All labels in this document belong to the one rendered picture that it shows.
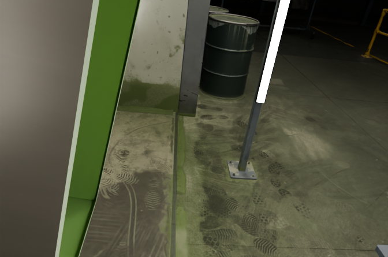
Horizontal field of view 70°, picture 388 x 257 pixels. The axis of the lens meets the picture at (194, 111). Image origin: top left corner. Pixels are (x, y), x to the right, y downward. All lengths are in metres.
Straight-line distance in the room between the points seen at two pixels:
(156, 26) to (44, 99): 2.22
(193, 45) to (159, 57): 0.33
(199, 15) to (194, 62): 0.42
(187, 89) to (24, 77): 2.41
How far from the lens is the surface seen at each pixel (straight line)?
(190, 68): 2.59
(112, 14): 0.89
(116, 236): 1.67
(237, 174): 2.16
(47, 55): 0.29
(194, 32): 2.51
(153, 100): 2.73
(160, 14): 2.48
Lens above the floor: 1.36
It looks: 28 degrees down
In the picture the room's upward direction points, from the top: 7 degrees clockwise
